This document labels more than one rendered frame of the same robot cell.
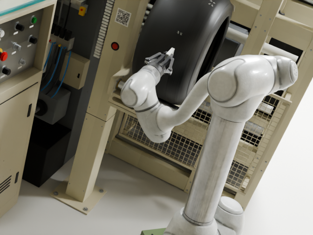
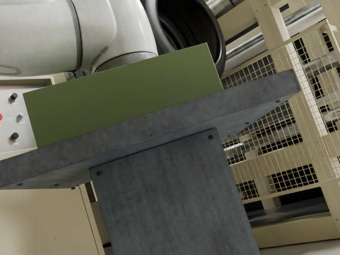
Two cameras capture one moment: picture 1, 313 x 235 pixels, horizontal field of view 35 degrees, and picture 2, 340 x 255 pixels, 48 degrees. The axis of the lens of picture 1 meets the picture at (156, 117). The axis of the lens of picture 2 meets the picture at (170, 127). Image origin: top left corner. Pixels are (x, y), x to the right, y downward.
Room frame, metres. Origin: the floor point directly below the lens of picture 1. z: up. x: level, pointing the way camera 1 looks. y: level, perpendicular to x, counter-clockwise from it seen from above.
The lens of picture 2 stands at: (0.74, -0.83, 0.54)
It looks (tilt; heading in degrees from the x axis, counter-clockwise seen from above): 8 degrees up; 31
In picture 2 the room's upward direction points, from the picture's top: 18 degrees counter-clockwise
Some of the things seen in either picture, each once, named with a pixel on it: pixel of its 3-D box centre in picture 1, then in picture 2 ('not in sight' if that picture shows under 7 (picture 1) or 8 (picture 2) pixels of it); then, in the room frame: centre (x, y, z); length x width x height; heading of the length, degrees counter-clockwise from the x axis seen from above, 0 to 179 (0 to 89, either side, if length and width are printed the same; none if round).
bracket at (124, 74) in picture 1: (127, 73); not in sight; (2.41, 0.23, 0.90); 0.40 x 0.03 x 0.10; 168
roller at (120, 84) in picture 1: (147, 97); not in sight; (2.24, 0.08, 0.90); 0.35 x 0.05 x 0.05; 78
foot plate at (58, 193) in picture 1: (78, 192); not in sight; (2.41, 0.31, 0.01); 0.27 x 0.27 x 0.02; 78
